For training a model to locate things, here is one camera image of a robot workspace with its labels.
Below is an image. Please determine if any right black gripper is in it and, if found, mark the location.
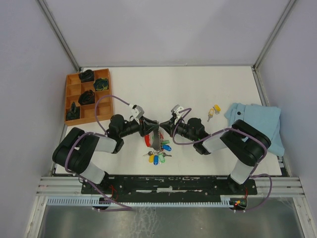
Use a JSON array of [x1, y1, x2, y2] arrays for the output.
[[159, 116, 196, 142]]

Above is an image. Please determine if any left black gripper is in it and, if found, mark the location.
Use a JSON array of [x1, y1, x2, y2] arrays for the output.
[[119, 116, 159, 138]]

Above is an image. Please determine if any bunch of coloured key tags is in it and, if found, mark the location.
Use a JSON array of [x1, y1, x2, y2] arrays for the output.
[[143, 131, 172, 166]]

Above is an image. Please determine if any yellow tagged key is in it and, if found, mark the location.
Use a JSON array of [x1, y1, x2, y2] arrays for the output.
[[207, 108, 214, 122]]

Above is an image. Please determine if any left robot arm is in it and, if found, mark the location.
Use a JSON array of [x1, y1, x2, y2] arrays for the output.
[[52, 114, 159, 193]]

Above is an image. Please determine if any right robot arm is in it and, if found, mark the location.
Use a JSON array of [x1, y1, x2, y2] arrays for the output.
[[160, 118, 271, 194]]

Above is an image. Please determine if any yellow key tag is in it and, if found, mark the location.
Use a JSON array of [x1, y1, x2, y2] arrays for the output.
[[213, 105, 221, 113]]

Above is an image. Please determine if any green black rolled sock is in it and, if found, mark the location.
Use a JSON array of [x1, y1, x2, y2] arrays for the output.
[[93, 78, 109, 91]]

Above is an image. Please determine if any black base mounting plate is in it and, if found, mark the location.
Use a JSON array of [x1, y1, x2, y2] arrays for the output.
[[96, 175, 257, 203]]

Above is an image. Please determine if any black red rolled sock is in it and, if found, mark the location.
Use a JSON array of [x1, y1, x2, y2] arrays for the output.
[[78, 90, 95, 106]]

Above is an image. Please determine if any orange wooden compartment tray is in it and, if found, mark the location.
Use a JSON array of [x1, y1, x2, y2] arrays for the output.
[[64, 68, 114, 126]]

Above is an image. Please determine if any dark green rolled sock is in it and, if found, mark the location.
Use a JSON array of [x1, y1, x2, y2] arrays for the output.
[[65, 102, 80, 121]]

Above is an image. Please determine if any black rolled sock top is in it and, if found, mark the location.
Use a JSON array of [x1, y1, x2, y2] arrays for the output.
[[78, 69, 95, 83]]

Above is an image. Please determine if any light blue folded cloth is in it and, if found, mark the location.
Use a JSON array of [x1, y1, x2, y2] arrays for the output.
[[224, 103, 285, 157]]

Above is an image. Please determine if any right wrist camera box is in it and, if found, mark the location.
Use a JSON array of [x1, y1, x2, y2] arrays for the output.
[[171, 105, 184, 118]]

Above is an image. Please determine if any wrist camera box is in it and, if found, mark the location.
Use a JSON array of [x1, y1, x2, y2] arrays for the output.
[[129, 104, 144, 120], [171, 105, 184, 118]]

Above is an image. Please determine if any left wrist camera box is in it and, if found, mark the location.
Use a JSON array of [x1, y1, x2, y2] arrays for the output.
[[129, 104, 144, 120]]

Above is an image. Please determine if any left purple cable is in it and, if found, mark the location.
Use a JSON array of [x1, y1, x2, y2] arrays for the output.
[[64, 95, 136, 213]]

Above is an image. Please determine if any purple cable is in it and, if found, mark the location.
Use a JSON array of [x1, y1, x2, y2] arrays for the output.
[[64, 95, 136, 213], [172, 108, 273, 213]]

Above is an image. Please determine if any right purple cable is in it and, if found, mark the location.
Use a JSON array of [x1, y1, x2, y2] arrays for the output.
[[172, 108, 273, 213]]

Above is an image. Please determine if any white cable duct rail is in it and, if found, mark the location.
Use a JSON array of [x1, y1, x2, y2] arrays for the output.
[[47, 195, 238, 208]]

